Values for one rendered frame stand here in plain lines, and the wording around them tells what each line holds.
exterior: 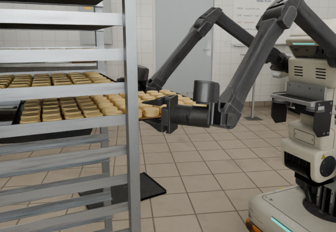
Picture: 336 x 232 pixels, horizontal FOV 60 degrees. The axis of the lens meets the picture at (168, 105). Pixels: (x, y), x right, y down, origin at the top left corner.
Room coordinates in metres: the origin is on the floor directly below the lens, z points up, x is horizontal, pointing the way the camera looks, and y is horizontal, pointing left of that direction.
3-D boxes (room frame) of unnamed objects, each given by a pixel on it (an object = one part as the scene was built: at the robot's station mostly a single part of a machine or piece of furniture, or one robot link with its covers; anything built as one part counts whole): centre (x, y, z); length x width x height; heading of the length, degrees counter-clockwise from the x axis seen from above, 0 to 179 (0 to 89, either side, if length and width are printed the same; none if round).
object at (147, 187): (2.13, 0.37, 0.01); 0.60 x 0.40 x 0.03; 122
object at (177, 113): (0.80, -0.03, 0.97); 0.07 x 0.07 x 0.10; 68
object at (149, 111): (0.88, 0.05, 0.96); 0.05 x 0.05 x 0.02
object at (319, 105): (1.34, -0.63, 0.88); 0.28 x 0.16 x 0.22; 23
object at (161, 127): (0.82, 0.03, 0.96); 0.09 x 0.07 x 0.07; 68
